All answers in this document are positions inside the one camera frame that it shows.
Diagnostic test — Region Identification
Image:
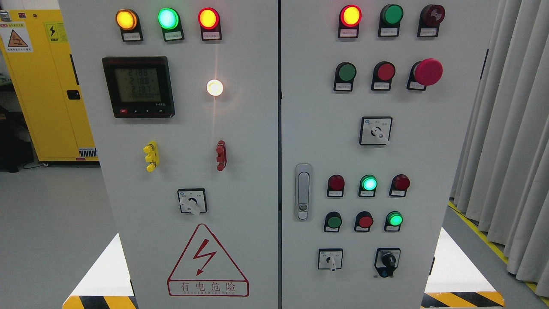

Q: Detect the red push button lower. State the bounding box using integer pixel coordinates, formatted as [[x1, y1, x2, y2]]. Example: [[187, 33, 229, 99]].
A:
[[354, 211, 373, 232]]

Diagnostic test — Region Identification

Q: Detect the yellow safety storage cabinet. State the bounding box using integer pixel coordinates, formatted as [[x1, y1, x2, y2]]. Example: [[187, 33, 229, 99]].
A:
[[0, 10, 98, 163]]

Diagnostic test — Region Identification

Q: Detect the yellow terminal connector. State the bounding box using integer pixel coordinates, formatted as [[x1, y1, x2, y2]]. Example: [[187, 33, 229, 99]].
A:
[[143, 141, 159, 173]]

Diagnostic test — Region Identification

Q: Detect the red emergency stop button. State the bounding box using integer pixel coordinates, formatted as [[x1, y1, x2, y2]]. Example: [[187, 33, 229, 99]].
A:
[[406, 58, 443, 91]]

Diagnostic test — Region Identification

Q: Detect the red terminal connector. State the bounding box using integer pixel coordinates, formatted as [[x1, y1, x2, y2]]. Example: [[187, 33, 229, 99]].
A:
[[215, 139, 227, 171]]

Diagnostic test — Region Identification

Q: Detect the white rotary light switch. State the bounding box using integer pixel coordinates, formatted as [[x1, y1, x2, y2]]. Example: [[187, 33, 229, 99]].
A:
[[177, 188, 208, 215]]

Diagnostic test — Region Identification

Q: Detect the black digital power meter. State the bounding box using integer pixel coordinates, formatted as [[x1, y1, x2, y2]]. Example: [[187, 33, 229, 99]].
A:
[[102, 55, 175, 118]]

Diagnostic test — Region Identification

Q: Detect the yellow indicator light top left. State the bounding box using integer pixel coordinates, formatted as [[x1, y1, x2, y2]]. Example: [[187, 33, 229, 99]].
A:
[[115, 9, 143, 42]]

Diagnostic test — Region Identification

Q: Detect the white rotary selector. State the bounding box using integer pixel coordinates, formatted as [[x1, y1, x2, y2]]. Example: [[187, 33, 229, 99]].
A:
[[359, 117, 393, 146], [317, 248, 344, 272]]

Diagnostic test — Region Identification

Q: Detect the green indicator light top left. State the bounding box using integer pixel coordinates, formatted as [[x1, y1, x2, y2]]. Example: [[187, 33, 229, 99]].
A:
[[157, 7, 184, 42]]

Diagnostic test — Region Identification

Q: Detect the red push button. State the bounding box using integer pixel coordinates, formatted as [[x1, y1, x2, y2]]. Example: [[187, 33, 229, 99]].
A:
[[371, 61, 395, 91], [354, 211, 373, 232]]

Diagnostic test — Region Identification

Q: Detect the lit green indicator lamp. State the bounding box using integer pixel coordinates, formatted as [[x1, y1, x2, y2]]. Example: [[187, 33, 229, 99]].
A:
[[358, 174, 378, 198]]

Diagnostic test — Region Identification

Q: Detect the white rotary selector upper right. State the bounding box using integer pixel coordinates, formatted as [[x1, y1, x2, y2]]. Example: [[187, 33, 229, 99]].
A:
[[359, 117, 393, 146]]

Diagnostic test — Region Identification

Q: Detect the grey electrical control cabinet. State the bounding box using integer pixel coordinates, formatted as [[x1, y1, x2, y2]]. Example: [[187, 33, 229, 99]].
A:
[[59, 0, 501, 309]]

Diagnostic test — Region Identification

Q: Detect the silver cabinet door handle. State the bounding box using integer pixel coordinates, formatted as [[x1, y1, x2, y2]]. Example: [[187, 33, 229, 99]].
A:
[[295, 164, 312, 221]]

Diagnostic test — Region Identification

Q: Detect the green push button upper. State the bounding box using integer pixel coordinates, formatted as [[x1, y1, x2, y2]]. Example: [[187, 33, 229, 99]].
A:
[[333, 61, 357, 92]]

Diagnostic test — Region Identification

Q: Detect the grey curtain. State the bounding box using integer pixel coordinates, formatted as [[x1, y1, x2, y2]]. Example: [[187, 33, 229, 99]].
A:
[[451, 0, 549, 297]]

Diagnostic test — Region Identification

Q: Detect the red indicator light top left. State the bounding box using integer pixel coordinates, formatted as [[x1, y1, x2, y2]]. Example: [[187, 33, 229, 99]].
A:
[[198, 7, 222, 41]]

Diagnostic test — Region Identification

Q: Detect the lit green push button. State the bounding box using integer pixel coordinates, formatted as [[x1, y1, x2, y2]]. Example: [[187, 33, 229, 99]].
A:
[[384, 211, 403, 232]]

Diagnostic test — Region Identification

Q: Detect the white rotary selector lower right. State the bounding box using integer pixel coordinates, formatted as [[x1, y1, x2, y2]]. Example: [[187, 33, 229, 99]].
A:
[[317, 248, 344, 272]]

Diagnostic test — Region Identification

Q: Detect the dark red buzzer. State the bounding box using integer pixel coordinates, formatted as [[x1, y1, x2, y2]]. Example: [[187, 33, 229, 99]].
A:
[[417, 4, 446, 38]]

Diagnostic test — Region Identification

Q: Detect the dark red indicator lamp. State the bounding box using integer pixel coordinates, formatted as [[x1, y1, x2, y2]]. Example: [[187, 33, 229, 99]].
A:
[[389, 174, 410, 197], [327, 174, 345, 198]]

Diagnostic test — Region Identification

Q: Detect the red electric danger sticker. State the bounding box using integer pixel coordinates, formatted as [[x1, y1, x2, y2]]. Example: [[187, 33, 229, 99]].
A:
[[167, 224, 249, 297]]

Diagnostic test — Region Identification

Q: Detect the black knob selector switch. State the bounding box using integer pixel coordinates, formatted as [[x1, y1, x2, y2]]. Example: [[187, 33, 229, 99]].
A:
[[374, 248, 401, 278]]

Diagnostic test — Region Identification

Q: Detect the small clear lamp bulb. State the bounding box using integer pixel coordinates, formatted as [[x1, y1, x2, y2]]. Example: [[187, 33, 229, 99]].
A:
[[206, 79, 224, 97]]

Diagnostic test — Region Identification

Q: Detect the red push button upper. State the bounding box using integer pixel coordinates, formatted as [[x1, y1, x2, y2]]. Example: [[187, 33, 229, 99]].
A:
[[371, 61, 395, 91]]

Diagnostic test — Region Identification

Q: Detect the red indicator light top right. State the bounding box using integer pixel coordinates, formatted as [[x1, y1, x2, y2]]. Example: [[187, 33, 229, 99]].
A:
[[338, 5, 362, 39]]

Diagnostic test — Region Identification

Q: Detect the dark red indicator lamp left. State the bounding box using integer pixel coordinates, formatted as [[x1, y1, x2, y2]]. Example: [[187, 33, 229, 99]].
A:
[[327, 174, 345, 198]]

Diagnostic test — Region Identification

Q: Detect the red indicator light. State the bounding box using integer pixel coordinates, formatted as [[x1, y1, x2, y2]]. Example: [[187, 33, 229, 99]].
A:
[[198, 7, 222, 41], [338, 5, 362, 39]]

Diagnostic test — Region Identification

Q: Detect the green indicator lamp top right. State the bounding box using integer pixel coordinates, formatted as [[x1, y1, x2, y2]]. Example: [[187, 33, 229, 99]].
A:
[[378, 4, 404, 38]]

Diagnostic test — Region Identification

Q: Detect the green push button lower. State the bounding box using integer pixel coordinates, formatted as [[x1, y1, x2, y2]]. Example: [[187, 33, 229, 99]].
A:
[[323, 211, 342, 233]]

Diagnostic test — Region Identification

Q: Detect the dark red indicator lamp right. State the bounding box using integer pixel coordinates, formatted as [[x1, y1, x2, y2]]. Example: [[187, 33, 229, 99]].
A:
[[389, 174, 410, 197]]

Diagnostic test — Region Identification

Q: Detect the white platform with hazard stripes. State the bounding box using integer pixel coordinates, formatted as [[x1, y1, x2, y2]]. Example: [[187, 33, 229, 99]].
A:
[[63, 229, 505, 309]]

